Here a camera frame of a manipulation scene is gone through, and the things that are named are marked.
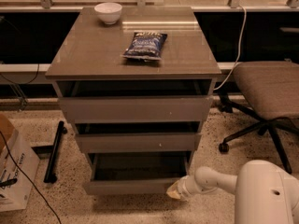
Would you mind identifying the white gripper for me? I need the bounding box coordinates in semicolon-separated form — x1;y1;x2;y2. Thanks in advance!
166;175;199;200

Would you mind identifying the grey bottom drawer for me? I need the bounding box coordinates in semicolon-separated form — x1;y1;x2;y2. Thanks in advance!
84;151;191;195

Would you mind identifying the grey drawer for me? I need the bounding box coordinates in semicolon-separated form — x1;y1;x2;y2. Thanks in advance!
56;79;213;123
84;151;191;195
76;121;201;153

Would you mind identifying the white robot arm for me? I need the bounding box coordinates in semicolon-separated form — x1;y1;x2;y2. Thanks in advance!
166;160;299;224

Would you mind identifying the grey middle drawer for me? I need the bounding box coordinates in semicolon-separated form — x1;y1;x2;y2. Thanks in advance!
76;121;201;153

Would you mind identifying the grey top drawer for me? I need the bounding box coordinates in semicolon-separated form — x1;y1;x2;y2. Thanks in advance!
56;79;213;123

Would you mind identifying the grey drawer cabinet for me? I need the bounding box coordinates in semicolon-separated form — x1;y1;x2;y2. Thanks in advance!
45;6;222;161

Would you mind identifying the black metal bar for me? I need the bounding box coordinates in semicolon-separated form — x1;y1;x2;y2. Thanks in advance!
44;121;67;184

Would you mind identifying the brown office chair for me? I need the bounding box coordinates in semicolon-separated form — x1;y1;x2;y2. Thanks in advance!
217;61;299;174

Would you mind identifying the blue chip bag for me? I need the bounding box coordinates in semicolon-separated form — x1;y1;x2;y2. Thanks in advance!
122;32;167;61

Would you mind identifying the cardboard box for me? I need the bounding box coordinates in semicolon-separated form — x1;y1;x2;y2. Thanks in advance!
0;114;39;212

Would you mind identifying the white ceramic bowl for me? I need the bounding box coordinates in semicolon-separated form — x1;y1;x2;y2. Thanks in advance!
94;2;122;24

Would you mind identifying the white cable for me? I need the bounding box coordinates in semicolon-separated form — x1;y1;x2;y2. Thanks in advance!
213;5;247;91

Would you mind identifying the black floor cable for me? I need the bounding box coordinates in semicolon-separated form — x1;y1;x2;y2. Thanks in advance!
0;130;63;224

